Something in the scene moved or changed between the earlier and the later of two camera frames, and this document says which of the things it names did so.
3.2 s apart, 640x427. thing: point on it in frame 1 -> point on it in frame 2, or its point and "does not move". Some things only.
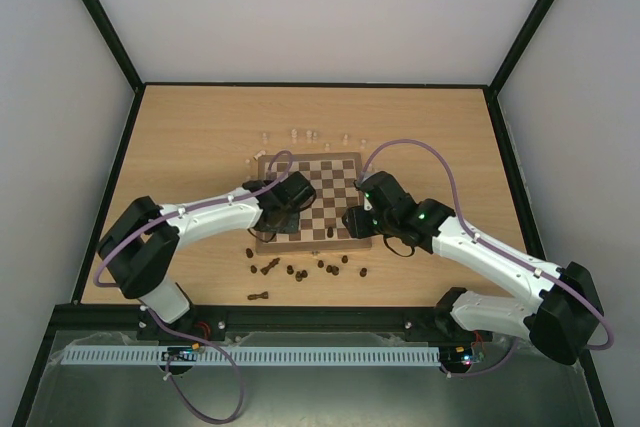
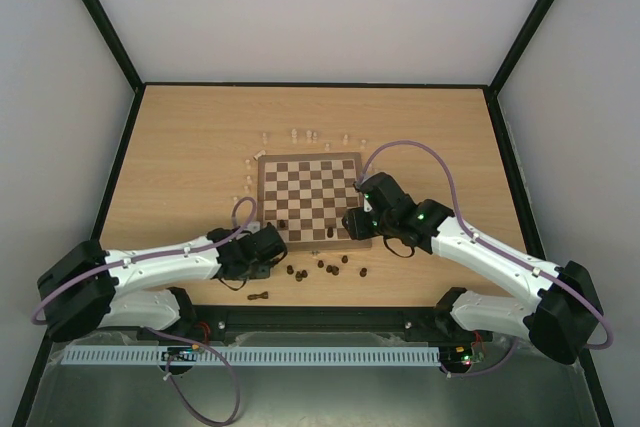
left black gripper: x=292 y=226 -> x=262 y=272
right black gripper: x=355 y=222 does not move
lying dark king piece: x=264 y=295 does not move
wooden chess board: x=333 y=177 does not move
